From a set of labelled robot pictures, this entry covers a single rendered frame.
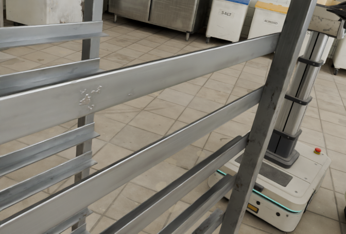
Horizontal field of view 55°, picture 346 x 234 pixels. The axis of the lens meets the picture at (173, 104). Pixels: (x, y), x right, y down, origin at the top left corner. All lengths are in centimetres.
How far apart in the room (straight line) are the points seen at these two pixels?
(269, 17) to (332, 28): 342
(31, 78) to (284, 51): 49
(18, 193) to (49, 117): 65
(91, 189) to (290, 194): 157
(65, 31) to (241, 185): 47
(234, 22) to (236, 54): 480
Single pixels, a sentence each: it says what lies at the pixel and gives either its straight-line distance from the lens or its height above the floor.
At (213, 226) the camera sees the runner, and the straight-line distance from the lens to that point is 68.
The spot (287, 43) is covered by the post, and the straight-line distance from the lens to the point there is 54.
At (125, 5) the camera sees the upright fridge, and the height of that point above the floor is 34.
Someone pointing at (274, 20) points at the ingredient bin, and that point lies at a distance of 515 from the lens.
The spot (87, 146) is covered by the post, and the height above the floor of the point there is 72.
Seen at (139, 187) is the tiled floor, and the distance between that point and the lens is 196.
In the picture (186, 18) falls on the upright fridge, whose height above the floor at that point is 36.
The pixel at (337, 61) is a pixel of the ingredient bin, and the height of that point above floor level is 20.
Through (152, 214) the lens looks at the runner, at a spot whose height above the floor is 96.
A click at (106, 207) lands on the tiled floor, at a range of 183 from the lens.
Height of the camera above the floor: 124
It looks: 25 degrees down
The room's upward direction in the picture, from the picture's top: 11 degrees clockwise
